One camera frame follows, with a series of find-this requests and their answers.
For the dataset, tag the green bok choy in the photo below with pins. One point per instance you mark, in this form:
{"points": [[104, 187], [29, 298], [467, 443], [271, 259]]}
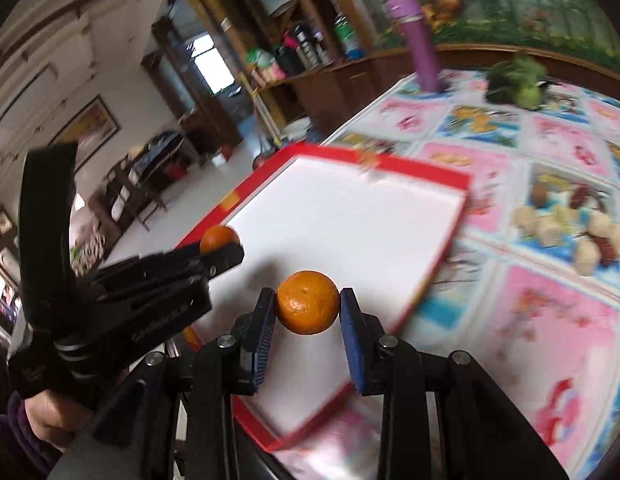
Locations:
{"points": [[521, 81]]}

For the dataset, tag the red white tray box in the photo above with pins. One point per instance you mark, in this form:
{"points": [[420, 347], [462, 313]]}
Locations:
{"points": [[380, 232]]}

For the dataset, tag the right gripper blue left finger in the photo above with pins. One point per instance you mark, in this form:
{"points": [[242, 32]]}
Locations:
{"points": [[255, 332]]}

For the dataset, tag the colourful fruit tablecloth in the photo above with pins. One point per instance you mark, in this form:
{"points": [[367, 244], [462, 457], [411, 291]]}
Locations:
{"points": [[533, 294]]}

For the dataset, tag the orange tangerine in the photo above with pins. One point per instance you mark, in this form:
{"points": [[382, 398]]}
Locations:
{"points": [[216, 237], [308, 302]]}

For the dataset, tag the green plastic bottle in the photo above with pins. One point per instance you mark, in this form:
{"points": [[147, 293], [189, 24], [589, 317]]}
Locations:
{"points": [[348, 38]]}

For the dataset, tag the brown longan by pile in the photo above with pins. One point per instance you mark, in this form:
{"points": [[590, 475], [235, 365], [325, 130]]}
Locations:
{"points": [[539, 195]]}

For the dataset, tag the framed wall painting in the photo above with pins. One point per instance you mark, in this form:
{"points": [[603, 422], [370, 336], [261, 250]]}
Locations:
{"points": [[92, 127]]}

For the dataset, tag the left hand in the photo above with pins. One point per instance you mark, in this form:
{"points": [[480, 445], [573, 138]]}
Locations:
{"points": [[56, 419]]}

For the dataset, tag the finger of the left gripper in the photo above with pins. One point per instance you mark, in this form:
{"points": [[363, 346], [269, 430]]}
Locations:
{"points": [[214, 263]]}

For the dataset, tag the wooden cabinet shelf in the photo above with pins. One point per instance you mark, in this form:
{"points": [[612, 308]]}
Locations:
{"points": [[286, 55]]}

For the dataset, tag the flower aquarium panel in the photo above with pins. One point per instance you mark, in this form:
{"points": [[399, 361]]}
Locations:
{"points": [[577, 28]]}

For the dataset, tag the purple thermos bottle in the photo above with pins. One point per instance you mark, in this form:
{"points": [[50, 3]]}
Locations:
{"points": [[410, 18]]}

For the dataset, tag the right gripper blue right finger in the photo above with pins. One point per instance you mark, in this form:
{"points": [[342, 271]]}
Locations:
{"points": [[361, 333]]}

